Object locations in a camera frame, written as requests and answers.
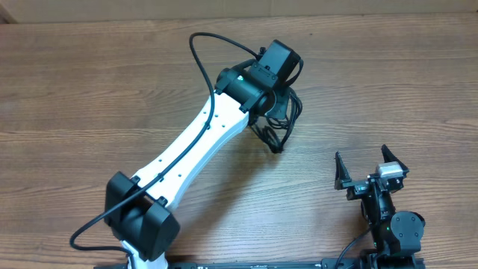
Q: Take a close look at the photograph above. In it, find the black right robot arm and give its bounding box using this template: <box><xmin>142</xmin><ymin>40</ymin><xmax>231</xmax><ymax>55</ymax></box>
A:
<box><xmin>334</xmin><ymin>145</ymin><xmax>426</xmax><ymax>268</ymax></box>

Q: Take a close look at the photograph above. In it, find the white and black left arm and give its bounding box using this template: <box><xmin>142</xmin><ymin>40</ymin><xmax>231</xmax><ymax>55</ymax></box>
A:
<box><xmin>105</xmin><ymin>40</ymin><xmax>303</xmax><ymax>268</ymax></box>

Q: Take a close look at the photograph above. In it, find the brown cardboard wall panel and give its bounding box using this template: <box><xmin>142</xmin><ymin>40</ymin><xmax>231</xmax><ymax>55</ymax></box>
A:
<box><xmin>1</xmin><ymin>0</ymin><xmax>477</xmax><ymax>23</ymax></box>

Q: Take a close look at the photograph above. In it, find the black USB cable bundle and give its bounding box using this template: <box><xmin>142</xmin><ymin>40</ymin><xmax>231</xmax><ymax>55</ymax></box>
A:
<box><xmin>249</xmin><ymin>87</ymin><xmax>303</xmax><ymax>155</ymax></box>

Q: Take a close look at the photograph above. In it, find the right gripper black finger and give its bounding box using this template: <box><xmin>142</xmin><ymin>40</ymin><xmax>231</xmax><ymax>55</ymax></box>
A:
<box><xmin>381</xmin><ymin>144</ymin><xmax>409</xmax><ymax>173</ymax></box>
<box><xmin>334</xmin><ymin>152</ymin><xmax>352</xmax><ymax>190</ymax></box>

